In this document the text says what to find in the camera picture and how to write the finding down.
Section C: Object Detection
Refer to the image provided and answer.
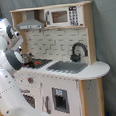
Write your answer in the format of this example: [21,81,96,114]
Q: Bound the white toy microwave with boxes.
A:
[45,6,83,27]

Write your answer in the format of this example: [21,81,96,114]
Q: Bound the wooden toy kitchen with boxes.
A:
[11,1,110,116]

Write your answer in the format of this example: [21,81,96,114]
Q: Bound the grey ice dispenser panel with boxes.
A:
[52,87,70,113]

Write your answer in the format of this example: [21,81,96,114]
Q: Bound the right red stove knob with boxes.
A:
[28,77,34,84]

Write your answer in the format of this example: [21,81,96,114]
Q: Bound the grey toy sink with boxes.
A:
[47,61,87,74]

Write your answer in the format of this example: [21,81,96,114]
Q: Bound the small metal pot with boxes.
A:
[22,52,33,64]

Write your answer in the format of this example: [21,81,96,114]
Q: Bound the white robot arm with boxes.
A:
[0,18,50,116]

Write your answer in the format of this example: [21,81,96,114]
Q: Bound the black toy stovetop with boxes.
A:
[23,58,50,69]

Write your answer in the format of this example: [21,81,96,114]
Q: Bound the grey range hood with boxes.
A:
[16,11,44,30]

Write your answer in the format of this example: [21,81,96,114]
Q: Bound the grey cabinet door handle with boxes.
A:
[45,96,51,114]

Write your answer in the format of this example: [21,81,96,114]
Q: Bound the black toy faucet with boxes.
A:
[70,42,88,63]

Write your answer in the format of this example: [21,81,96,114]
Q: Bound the toy oven door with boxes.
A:
[23,94,35,108]

